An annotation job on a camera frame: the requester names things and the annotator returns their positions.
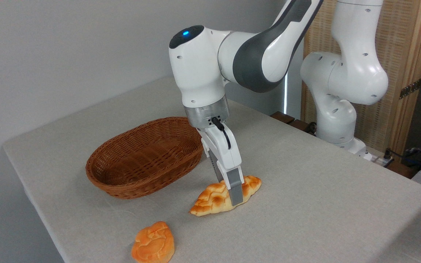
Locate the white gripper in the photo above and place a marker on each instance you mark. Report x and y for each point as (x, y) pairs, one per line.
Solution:
(223, 153)

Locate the long braided golden bread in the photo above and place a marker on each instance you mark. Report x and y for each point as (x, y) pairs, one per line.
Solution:
(210, 202)

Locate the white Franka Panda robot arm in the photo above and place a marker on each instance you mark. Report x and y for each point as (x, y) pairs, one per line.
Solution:
(203, 73)

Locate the brown woven wicker basket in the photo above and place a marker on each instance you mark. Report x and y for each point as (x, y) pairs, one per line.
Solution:
(141, 182)

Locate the round orange bread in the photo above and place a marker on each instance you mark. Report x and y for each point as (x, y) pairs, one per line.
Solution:
(154, 244)

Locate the dark brown wooden base board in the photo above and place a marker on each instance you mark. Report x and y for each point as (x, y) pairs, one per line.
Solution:
(282, 117)

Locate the grey tablecloth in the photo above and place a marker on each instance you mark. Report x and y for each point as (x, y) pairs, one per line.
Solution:
(305, 219)

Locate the dark metal screen hinge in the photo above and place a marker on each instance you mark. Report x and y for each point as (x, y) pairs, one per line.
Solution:
(410, 88)

